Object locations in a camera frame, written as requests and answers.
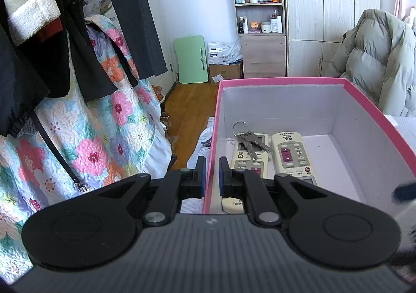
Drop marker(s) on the dark grey hanging garment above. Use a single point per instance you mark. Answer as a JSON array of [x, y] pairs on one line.
[[136, 20]]

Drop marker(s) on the cream remote control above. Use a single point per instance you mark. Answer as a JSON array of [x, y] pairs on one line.
[[243, 163], [291, 153]]

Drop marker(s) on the bunch of keys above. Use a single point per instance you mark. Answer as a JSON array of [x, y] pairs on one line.
[[248, 143]]

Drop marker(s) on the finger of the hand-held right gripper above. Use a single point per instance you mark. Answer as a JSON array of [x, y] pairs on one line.
[[406, 192]]

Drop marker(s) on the cream coat with fleece cuff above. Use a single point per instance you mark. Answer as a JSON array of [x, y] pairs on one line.
[[29, 10]]

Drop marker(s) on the white pump bottle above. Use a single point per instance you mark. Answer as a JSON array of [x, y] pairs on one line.
[[276, 23]]

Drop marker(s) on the floral quilt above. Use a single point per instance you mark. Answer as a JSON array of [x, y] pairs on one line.
[[97, 137]]

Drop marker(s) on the black bottle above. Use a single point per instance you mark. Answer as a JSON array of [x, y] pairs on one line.
[[240, 25]]

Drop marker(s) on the wooden shelf unit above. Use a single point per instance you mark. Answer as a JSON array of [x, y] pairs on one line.
[[263, 52]]

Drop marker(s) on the green folding board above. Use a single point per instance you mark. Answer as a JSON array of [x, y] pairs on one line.
[[191, 59]]

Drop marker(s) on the black hanging jacket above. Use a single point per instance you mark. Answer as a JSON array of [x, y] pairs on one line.
[[19, 85]]

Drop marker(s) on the light wooden wardrobe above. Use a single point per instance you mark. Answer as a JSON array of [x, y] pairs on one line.
[[338, 10]]

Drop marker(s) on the pink cardboard box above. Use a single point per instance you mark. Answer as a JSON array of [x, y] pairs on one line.
[[292, 108]]

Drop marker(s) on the black belt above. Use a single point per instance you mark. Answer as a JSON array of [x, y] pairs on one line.
[[61, 163]]

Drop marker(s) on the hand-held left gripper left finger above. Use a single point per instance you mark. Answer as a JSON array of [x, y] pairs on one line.
[[202, 179]]

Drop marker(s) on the small orange box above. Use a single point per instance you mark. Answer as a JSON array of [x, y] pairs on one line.
[[254, 26]]

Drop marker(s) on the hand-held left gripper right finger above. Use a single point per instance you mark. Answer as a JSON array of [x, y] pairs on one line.
[[221, 179]]

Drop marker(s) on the grey puffer jacket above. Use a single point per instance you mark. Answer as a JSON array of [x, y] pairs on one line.
[[377, 59]]

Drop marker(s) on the white cream jar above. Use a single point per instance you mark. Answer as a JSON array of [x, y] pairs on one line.
[[266, 27]]

